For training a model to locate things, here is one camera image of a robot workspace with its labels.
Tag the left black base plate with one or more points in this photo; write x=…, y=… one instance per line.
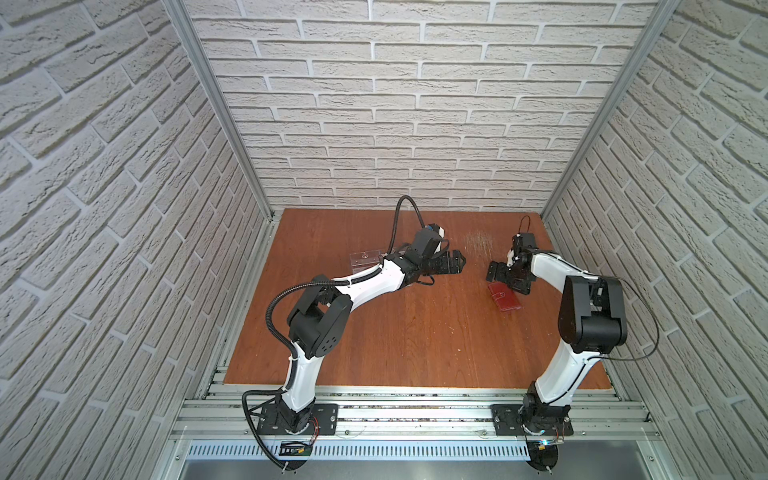
x=318, y=418

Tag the red leather card holder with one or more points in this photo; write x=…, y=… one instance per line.
x=504, y=297

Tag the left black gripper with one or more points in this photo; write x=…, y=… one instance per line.
x=448, y=265

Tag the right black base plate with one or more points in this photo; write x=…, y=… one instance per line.
x=531, y=421

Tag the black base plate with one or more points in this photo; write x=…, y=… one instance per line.
x=531, y=421
x=318, y=418

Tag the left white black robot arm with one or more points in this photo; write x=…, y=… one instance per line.
x=319, y=318

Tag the clear acrylic card organizer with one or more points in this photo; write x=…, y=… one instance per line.
x=363, y=260

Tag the aluminium mounting rail frame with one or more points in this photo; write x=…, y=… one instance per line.
x=473, y=425

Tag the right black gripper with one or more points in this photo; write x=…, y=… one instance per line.
x=521, y=287

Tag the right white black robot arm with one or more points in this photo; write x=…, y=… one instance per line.
x=591, y=323

